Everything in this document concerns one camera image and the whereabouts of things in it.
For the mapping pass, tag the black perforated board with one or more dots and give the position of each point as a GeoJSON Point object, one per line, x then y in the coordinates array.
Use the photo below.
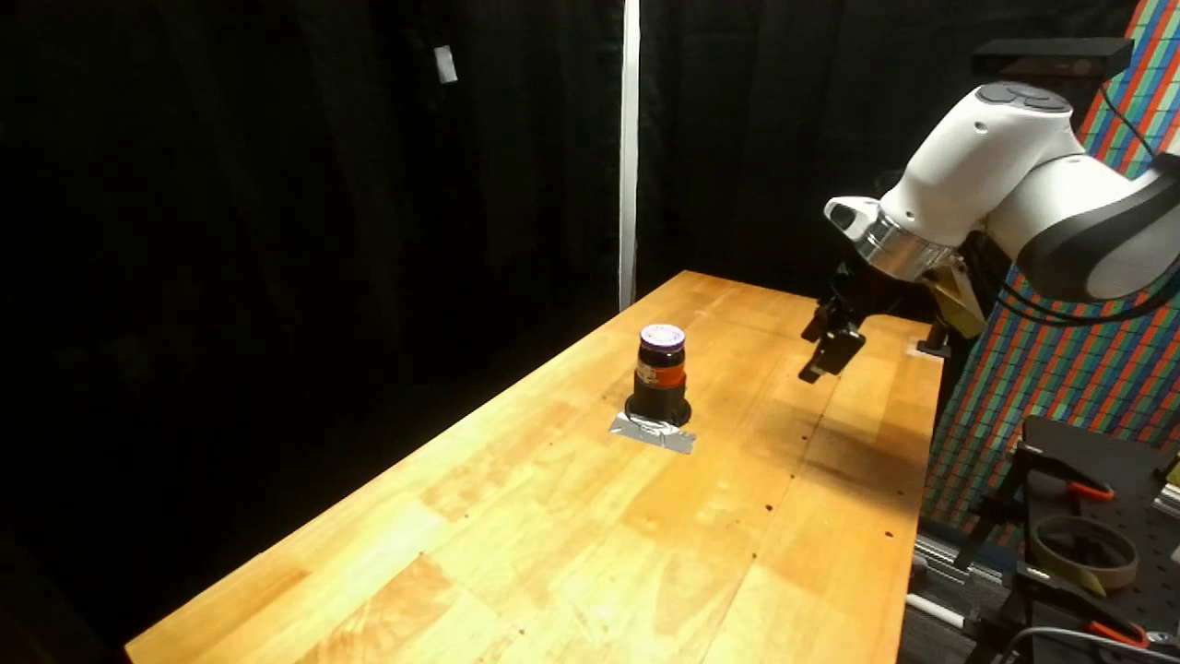
{"type": "Point", "coordinates": [1109, 447]}

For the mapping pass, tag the colourful striped cloth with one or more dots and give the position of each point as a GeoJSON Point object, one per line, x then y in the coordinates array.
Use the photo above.
{"type": "Point", "coordinates": [1081, 355]}

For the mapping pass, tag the small white tag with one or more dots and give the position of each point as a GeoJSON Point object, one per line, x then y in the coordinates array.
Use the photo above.
{"type": "Point", "coordinates": [444, 63]}

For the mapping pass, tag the brown cup with purple end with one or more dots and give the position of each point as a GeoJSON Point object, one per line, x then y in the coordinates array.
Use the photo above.
{"type": "Point", "coordinates": [663, 369]}

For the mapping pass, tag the silver aluminium rail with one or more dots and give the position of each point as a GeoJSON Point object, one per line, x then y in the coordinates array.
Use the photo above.
{"type": "Point", "coordinates": [941, 593]}

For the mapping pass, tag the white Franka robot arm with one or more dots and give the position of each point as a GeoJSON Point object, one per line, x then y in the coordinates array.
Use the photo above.
{"type": "Point", "coordinates": [1018, 173]}

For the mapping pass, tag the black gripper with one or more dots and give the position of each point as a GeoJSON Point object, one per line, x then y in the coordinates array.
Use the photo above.
{"type": "Point", "coordinates": [874, 293]}

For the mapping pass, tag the vertical silver metal pole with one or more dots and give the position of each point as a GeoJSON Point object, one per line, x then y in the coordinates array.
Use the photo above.
{"type": "Point", "coordinates": [630, 150]}

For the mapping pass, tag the beige masking tape roll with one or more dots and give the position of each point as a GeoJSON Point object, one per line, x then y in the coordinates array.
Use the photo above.
{"type": "Point", "coordinates": [1049, 556]}

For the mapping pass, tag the large silver duct tape piece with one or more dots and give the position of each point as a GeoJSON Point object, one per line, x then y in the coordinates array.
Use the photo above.
{"type": "Point", "coordinates": [650, 432]}

